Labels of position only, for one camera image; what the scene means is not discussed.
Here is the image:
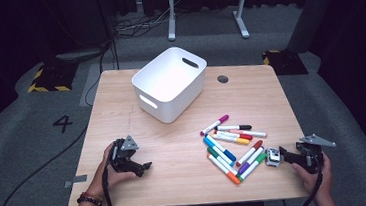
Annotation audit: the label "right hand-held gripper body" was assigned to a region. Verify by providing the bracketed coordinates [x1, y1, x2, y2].
[290, 132, 340, 177]

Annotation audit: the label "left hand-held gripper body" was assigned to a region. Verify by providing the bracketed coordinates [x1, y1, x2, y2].
[107, 134, 145, 176]

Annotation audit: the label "small white toy car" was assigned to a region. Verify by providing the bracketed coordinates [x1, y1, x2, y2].
[263, 146, 283, 169]

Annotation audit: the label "vermilion cap marker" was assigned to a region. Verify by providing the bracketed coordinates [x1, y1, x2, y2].
[233, 139, 266, 168]

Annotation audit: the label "pink cap marker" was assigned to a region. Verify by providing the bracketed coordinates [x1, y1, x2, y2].
[228, 126, 268, 141]

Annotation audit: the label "red cap marker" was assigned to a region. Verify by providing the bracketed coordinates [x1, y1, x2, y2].
[212, 126, 254, 144]

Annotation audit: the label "purple cap marker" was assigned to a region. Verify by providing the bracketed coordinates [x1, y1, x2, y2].
[234, 146, 267, 177]

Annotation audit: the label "yellow cap marker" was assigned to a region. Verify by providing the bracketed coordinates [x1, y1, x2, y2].
[211, 130, 251, 149]

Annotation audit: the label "dark blue cap marker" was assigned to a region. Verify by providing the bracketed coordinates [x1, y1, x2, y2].
[205, 132, 237, 165]

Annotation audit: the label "orange cap marker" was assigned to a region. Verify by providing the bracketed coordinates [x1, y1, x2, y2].
[207, 151, 242, 188]

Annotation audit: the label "dark green cap marker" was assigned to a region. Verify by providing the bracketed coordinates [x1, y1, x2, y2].
[206, 144, 240, 179]

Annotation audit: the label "magenta cap marker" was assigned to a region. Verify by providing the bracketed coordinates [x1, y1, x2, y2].
[198, 113, 232, 137]

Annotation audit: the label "white plastic bin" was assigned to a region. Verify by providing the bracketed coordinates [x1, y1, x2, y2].
[128, 44, 213, 127]

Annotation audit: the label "person's left hand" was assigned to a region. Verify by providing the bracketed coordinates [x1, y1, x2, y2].
[83, 140, 139, 201]

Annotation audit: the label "person's right hand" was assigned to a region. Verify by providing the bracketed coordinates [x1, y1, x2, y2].
[290, 151, 336, 202]

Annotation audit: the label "grey tape piece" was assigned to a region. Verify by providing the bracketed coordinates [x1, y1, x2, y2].
[63, 174, 89, 189]

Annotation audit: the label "grey table grommet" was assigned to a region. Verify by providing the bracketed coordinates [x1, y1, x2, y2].
[216, 74, 230, 85]

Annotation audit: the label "black stand pole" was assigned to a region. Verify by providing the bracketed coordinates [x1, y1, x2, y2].
[94, 0, 121, 73]

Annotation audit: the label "grey flat stand base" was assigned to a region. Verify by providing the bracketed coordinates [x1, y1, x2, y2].
[54, 46, 111, 65]

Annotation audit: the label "right hand-held gripper cable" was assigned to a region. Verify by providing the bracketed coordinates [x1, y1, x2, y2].
[294, 155, 326, 206]

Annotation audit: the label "hand-held gripper cable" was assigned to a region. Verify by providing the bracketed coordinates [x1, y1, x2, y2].
[99, 148, 118, 206]
[294, 155, 326, 206]

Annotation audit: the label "left hand-held gripper cable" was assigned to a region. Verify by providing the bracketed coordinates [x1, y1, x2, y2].
[99, 148, 118, 206]

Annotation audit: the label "red cord bracelet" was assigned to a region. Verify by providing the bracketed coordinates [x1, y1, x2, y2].
[78, 189, 104, 205]

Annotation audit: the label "dark beaded bracelet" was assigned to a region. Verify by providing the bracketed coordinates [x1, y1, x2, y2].
[76, 193, 104, 206]

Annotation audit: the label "thin black looped cable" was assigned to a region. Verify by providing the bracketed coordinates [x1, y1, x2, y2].
[79, 38, 119, 107]

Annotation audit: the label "long black floor cable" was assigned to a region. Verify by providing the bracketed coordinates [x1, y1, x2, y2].
[0, 124, 97, 206]

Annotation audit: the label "black yellow striped base plate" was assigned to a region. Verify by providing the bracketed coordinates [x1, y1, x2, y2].
[261, 46, 309, 79]
[25, 60, 81, 95]

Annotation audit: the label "bundle of floor cables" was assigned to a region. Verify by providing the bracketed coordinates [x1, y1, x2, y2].
[110, 0, 179, 42]

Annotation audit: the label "grey slanted post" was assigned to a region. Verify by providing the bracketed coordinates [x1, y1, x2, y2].
[281, 0, 350, 56]

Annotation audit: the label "white metal desk frame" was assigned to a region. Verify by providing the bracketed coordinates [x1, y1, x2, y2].
[164, 0, 256, 46]

